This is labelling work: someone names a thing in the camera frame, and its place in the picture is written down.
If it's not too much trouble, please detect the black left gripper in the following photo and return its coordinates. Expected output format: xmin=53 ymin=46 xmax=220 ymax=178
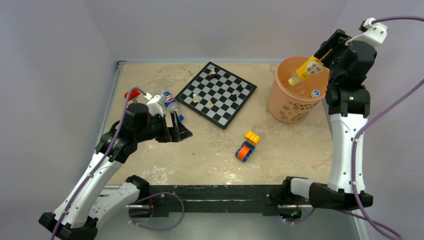
xmin=134 ymin=110 xmax=192 ymax=143

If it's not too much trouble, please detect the yellow juice bottle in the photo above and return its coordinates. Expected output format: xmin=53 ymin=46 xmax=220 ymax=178
xmin=288 ymin=56 xmax=324 ymax=86

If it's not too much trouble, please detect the blue pepsi bottle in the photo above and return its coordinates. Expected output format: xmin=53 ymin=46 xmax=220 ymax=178
xmin=163 ymin=91 xmax=184 ymax=122

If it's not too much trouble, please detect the orange drink bottle blue label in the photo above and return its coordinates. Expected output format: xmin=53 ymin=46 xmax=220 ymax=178
xmin=306 ymin=89 xmax=321 ymax=99

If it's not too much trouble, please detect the clear plastic bottle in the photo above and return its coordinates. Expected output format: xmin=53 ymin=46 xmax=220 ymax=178
xmin=288 ymin=82 xmax=311 ymax=97

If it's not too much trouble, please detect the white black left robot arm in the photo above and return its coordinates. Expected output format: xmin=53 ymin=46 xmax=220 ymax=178
xmin=39 ymin=103 xmax=193 ymax=240

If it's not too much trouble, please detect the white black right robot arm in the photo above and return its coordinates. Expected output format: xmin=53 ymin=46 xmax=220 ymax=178
xmin=280 ymin=29 xmax=377 ymax=211

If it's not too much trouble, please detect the orange plastic bin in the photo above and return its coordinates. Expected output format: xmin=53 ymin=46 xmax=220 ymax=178
xmin=267 ymin=56 xmax=329 ymax=123

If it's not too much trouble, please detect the black white chessboard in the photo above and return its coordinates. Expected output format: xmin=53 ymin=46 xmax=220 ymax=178
xmin=174 ymin=62 xmax=257 ymax=129

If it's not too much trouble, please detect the red toy block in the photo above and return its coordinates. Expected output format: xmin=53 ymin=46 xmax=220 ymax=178
xmin=124 ymin=89 xmax=140 ymax=102

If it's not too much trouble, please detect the orange blue toy car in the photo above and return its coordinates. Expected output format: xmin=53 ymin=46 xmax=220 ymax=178
xmin=235 ymin=141 xmax=256 ymax=162

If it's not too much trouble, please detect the yellow toy block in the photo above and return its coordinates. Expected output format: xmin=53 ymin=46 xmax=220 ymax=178
xmin=244 ymin=131 xmax=261 ymax=146

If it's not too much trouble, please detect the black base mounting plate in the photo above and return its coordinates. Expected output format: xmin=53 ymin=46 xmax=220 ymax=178
xmin=135 ymin=184 xmax=309 ymax=217

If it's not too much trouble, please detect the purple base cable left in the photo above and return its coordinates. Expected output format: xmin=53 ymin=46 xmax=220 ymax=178
xmin=128 ymin=192 xmax=185 ymax=232

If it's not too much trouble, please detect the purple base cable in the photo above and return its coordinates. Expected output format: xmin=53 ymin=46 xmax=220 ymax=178
xmin=128 ymin=192 xmax=185 ymax=232
xmin=281 ymin=198 xmax=316 ymax=225

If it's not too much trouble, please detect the aluminium table frame rail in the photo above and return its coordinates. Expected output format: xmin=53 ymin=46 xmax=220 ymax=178
xmin=97 ymin=60 xmax=127 ymax=142

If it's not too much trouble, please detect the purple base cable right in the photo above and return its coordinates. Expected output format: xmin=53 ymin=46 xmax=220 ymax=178
xmin=281 ymin=198 xmax=316 ymax=225

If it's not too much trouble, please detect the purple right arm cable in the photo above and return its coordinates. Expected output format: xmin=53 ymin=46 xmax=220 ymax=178
xmin=351 ymin=15 xmax=424 ymax=240

